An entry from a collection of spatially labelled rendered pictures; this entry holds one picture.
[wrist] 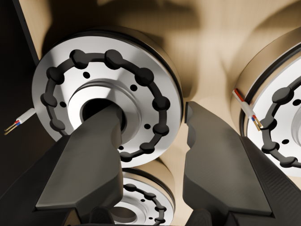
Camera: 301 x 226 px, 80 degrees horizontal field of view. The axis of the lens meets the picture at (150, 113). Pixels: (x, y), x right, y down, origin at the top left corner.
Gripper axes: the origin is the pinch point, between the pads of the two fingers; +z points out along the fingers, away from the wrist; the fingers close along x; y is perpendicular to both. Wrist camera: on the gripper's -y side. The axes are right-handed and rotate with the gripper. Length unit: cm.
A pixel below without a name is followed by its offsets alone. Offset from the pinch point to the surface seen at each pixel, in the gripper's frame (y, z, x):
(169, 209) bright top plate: 10.4, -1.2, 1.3
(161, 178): 7.8, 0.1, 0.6
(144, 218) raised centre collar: 11.4, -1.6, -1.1
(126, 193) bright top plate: 8.4, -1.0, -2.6
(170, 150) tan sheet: 6.0, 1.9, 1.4
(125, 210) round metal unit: 12.8, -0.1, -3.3
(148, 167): 6.8, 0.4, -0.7
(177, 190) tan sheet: 12.0, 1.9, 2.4
